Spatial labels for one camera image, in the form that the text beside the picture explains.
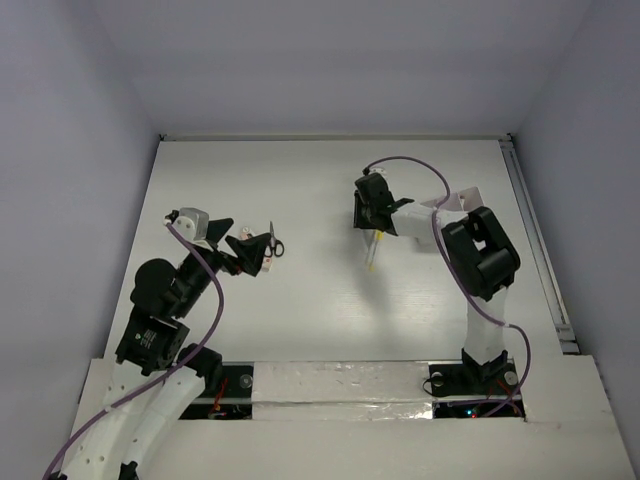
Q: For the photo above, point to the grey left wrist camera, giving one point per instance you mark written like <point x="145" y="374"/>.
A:
<point x="190" y="223"/>

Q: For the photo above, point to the black handled scissors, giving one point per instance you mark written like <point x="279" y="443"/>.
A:
<point x="275" y="247"/>

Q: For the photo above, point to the white divided pen holder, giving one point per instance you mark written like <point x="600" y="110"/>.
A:
<point x="465" y="200"/>

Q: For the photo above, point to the foil covered front rail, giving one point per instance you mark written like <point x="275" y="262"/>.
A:
<point x="341" y="391"/>

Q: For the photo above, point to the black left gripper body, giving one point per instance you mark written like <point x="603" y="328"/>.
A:
<point x="223" y="255"/>

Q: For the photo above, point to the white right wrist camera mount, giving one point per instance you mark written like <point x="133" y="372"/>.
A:
<point x="375" y="170"/>

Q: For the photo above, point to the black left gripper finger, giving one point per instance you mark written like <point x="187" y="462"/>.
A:
<point x="217" y="229"/>
<point x="249" y="253"/>

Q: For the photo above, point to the aluminium side rail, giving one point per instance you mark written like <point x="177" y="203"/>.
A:
<point x="564" y="330"/>

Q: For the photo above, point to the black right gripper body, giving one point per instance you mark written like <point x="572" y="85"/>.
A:
<point x="363" y="214"/>

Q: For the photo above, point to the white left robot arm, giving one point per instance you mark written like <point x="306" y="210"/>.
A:
<point x="155" y="376"/>

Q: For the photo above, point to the yellow capped white marker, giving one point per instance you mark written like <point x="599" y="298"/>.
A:
<point x="382" y="236"/>

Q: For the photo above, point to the pale yellow capped marker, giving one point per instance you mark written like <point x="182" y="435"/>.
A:
<point x="372" y="248"/>

